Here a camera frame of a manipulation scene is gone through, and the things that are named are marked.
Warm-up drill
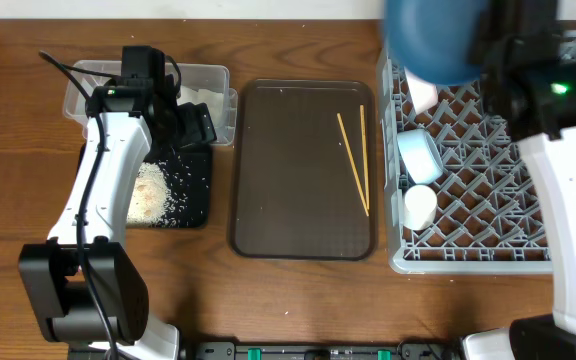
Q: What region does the white paper napkin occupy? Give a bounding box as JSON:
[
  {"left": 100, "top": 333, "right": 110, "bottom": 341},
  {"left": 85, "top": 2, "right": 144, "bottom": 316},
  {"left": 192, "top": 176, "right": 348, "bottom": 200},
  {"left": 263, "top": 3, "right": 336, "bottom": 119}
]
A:
[{"left": 177, "top": 86, "right": 224, "bottom": 127}]

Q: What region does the dark blue plate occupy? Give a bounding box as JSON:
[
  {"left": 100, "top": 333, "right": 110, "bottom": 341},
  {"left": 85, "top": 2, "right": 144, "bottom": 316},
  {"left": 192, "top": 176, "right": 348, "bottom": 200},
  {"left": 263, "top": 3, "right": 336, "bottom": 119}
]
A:
[{"left": 382, "top": 0, "right": 490, "bottom": 85}]

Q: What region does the beige bowl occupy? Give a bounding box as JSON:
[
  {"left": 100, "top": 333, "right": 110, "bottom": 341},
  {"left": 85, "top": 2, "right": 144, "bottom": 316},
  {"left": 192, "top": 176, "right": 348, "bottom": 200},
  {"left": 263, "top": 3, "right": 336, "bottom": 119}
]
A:
[{"left": 405, "top": 68, "right": 439, "bottom": 115}]

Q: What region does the light blue bowl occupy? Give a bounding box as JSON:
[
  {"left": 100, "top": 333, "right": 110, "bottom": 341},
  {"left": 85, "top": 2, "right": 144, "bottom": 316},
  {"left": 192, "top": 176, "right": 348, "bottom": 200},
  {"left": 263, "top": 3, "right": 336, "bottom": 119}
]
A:
[{"left": 397, "top": 129, "right": 443, "bottom": 185}]

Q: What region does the white green cup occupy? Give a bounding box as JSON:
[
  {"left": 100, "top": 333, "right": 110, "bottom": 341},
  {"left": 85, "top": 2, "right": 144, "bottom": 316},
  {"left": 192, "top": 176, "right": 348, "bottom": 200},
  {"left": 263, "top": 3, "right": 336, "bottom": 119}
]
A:
[{"left": 403, "top": 185, "right": 438, "bottom": 231}]

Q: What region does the wooden chopstick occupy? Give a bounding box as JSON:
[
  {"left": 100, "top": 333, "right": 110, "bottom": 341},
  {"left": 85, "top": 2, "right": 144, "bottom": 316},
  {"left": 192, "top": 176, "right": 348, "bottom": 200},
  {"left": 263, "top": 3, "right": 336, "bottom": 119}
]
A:
[
  {"left": 359, "top": 104, "right": 370, "bottom": 208},
  {"left": 336, "top": 113, "right": 369, "bottom": 217}
]

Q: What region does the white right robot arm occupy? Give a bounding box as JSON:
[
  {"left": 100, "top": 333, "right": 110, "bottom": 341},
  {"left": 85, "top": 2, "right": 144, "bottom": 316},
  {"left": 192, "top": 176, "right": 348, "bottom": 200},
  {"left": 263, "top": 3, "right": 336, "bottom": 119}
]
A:
[{"left": 469, "top": 1, "right": 576, "bottom": 359}]

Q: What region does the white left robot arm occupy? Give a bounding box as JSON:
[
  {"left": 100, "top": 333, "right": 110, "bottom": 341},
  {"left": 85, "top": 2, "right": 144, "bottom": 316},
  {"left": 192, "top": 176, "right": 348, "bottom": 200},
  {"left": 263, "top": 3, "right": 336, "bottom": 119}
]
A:
[{"left": 18, "top": 45, "right": 216, "bottom": 359}]

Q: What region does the grey dishwasher rack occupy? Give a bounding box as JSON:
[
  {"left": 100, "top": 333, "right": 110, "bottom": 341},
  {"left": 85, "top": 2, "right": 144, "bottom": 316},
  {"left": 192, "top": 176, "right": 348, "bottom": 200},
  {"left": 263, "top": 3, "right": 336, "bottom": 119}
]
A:
[{"left": 376, "top": 51, "right": 552, "bottom": 275}]

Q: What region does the clear plastic bin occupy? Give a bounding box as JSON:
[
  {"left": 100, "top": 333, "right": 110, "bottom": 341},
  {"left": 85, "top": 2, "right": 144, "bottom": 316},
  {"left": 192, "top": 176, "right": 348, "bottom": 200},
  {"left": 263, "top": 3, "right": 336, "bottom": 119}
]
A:
[{"left": 63, "top": 60, "right": 238, "bottom": 146}]

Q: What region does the black tray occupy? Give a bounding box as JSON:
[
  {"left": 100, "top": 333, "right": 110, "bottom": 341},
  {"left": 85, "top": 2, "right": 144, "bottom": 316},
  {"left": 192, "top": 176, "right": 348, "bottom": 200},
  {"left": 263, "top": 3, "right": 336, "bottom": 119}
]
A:
[{"left": 93, "top": 145, "right": 212, "bottom": 231}]

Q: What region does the pile of rice scraps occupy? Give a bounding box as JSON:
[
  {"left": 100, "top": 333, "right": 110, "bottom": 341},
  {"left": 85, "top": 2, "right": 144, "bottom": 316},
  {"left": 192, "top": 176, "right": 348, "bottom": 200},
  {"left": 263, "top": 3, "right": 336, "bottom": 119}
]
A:
[{"left": 127, "top": 156, "right": 192, "bottom": 228}]

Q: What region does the brown serving tray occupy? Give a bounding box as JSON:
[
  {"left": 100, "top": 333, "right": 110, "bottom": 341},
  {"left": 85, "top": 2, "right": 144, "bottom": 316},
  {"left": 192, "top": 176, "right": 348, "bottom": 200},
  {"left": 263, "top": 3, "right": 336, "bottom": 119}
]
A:
[{"left": 228, "top": 79, "right": 378, "bottom": 261}]

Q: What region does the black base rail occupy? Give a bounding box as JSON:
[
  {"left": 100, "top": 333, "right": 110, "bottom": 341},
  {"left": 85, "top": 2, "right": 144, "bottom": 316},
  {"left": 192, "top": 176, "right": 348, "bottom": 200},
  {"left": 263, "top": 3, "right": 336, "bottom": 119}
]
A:
[{"left": 181, "top": 342, "right": 461, "bottom": 360}]

